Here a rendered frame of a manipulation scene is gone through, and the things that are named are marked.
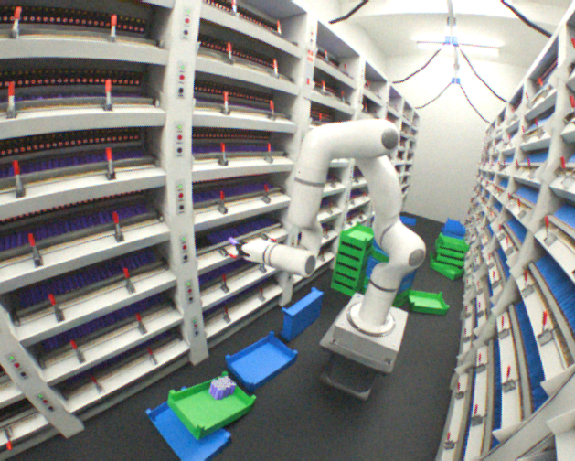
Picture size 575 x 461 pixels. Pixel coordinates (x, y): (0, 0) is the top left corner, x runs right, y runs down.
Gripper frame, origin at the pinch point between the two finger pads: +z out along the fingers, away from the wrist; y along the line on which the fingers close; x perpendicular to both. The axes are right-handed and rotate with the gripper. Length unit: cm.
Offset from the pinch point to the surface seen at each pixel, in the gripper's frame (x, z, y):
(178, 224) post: -12.0, 10.8, 19.6
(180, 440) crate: 66, -6, 51
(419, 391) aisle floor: 77, -74, -37
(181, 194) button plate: -22.7, 8.6, 18.1
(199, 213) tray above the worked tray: -13.2, 15.4, 7.6
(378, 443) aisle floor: 76, -66, -1
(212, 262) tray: 8.4, 14.9, 5.0
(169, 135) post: -42.4, 6.1, 21.8
